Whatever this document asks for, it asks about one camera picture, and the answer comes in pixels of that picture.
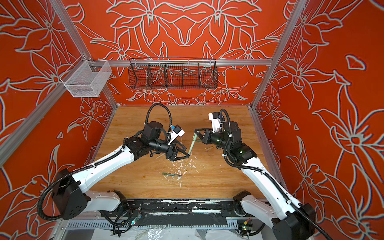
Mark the clear plastic bin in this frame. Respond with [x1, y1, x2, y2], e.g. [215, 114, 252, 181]
[60, 60, 112, 98]

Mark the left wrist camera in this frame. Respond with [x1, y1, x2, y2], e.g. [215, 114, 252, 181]
[168, 125, 185, 145]

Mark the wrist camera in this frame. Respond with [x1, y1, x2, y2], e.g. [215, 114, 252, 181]
[209, 112, 225, 133]
[168, 125, 185, 145]

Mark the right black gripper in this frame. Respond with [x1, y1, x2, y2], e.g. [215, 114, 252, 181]
[194, 127, 234, 152]

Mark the black wire basket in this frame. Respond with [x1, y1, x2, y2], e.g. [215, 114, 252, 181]
[128, 58, 219, 90]

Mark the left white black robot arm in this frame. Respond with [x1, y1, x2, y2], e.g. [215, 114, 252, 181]
[37, 104, 190, 221]

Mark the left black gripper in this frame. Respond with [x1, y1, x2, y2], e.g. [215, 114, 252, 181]
[150, 138, 190, 161]

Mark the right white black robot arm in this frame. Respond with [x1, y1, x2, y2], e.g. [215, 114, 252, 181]
[195, 109, 331, 240]

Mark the light green pen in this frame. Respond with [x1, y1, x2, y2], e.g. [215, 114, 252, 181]
[188, 133, 198, 155]

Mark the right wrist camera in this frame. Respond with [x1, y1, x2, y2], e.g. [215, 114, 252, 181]
[209, 112, 225, 133]

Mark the left base cable bundle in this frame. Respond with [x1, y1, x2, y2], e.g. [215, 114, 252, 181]
[98, 206, 142, 238]

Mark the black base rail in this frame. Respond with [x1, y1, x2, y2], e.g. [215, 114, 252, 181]
[102, 199, 254, 218]

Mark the right base cable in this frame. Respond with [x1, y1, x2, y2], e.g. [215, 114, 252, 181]
[238, 220, 266, 238]

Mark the dark green pen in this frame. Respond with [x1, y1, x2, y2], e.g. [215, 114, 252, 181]
[162, 173, 182, 177]

